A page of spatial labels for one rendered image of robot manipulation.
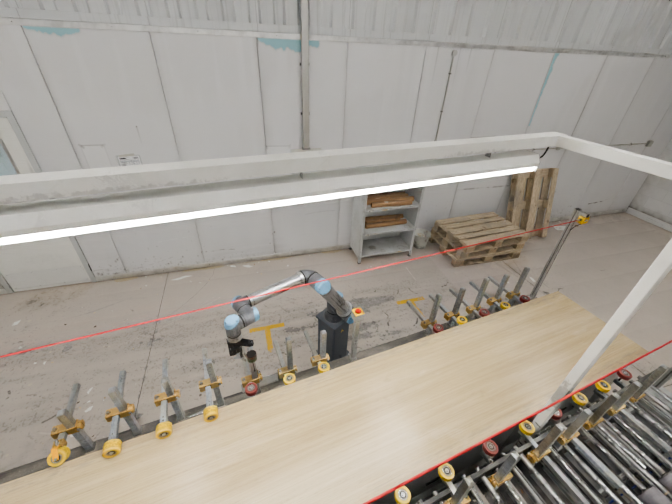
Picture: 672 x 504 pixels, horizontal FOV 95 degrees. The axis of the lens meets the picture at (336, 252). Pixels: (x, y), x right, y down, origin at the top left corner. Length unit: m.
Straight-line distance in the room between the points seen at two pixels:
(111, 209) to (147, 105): 3.07
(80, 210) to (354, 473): 1.71
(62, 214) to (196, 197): 0.34
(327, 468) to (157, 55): 3.82
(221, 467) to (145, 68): 3.55
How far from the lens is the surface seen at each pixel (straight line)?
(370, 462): 2.05
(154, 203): 1.09
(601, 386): 2.95
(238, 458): 2.09
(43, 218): 1.15
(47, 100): 4.37
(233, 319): 2.02
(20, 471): 2.80
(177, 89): 4.04
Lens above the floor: 2.79
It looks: 34 degrees down
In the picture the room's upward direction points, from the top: 3 degrees clockwise
